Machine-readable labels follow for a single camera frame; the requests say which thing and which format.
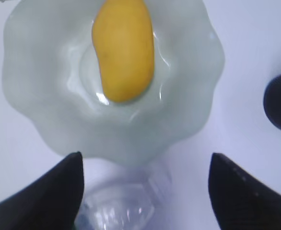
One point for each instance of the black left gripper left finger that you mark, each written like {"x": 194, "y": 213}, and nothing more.
{"x": 49, "y": 203}

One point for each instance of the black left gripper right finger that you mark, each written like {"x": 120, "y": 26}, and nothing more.
{"x": 239, "y": 201}

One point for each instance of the clear water bottle green label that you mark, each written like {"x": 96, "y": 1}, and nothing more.
{"x": 131, "y": 199}

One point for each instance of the yellow mango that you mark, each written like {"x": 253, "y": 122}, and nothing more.
{"x": 123, "y": 40}

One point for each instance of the pale green wavy glass plate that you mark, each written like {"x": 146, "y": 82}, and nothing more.
{"x": 50, "y": 75}

